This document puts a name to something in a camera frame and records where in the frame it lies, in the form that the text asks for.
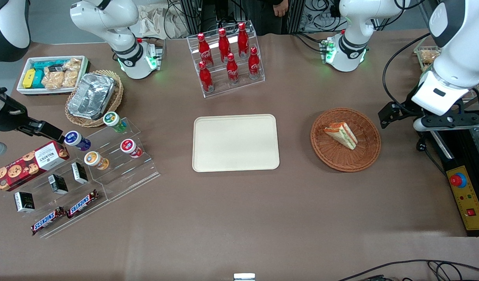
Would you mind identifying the black aluminium frame post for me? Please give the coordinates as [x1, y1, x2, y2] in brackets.
[180, 0, 203, 36]
[287, 0, 304, 35]

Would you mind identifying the yellow snack box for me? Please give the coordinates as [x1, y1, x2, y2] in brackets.
[22, 69, 36, 89]

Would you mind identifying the small black box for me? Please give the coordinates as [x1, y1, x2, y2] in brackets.
[48, 174, 69, 195]
[71, 162, 89, 184]
[14, 192, 35, 213]

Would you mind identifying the aluminium foil tray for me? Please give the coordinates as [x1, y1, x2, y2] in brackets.
[67, 73, 116, 120]

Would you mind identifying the triangle sandwich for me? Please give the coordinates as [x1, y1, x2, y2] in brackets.
[324, 122, 358, 150]

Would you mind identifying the person in dark clothing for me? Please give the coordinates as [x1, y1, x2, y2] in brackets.
[241, 0, 291, 36]

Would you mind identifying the cream plastic tray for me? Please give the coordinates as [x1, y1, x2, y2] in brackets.
[192, 114, 280, 173]

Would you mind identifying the clear acrylic tiered stand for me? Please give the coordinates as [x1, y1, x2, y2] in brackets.
[4, 156, 109, 239]
[83, 116, 161, 202]

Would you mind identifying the black table edge cable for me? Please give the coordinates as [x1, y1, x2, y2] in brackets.
[337, 259, 479, 281]

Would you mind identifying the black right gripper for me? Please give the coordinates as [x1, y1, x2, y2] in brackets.
[0, 84, 64, 157]

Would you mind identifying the black cable bundle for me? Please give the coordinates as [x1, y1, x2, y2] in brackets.
[302, 0, 341, 34]

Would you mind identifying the light wicker basket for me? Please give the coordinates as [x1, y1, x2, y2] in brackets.
[65, 69, 124, 128]

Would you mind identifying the red Walkers cookie box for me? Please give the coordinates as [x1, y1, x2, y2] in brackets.
[0, 140, 70, 192]

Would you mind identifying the person left hand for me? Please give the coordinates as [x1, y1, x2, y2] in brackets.
[273, 0, 289, 17]

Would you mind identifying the red lid snack cup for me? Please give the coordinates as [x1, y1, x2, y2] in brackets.
[120, 139, 143, 158]

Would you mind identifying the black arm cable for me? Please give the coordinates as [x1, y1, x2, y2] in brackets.
[383, 33, 431, 114]

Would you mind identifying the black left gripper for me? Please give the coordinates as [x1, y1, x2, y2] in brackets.
[378, 101, 479, 132]

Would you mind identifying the bagged fried snack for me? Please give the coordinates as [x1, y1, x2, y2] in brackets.
[421, 49, 441, 65]

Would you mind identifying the red emergency stop button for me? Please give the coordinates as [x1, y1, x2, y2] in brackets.
[449, 172, 467, 188]

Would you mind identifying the clear acrylic bottle rack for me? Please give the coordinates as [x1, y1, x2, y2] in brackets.
[187, 20, 265, 98]

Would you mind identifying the white wire snack rack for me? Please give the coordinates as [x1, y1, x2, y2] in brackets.
[413, 45, 443, 73]

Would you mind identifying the round brown wicker basket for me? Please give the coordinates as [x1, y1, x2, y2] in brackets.
[310, 108, 381, 173]

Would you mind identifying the white cloth bag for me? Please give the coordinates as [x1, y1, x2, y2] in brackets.
[136, 4, 189, 39]

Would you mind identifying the yellow control box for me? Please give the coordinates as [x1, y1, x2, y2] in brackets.
[445, 165, 479, 231]

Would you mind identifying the orange lid snack cup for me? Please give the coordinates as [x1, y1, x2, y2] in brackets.
[84, 151, 109, 171]

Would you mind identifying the blue lid snack cup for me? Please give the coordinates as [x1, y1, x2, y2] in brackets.
[64, 131, 92, 152]

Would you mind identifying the black power cable with plug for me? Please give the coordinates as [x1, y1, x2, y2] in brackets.
[416, 131, 447, 174]

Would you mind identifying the red cola bottle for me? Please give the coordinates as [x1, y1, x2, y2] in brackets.
[198, 61, 215, 93]
[226, 53, 240, 84]
[218, 28, 231, 63]
[248, 47, 261, 80]
[197, 33, 213, 68]
[238, 22, 250, 59]

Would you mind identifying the Snickers bar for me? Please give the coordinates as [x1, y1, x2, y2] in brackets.
[66, 190, 99, 219]
[31, 207, 66, 236]

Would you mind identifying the green lid snack cup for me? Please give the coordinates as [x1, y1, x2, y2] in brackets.
[103, 111, 128, 133]

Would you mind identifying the white plastic bin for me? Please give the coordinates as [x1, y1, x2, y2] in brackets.
[16, 55, 91, 96]

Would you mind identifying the black appliance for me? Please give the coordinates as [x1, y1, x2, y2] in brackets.
[430, 127, 479, 237]

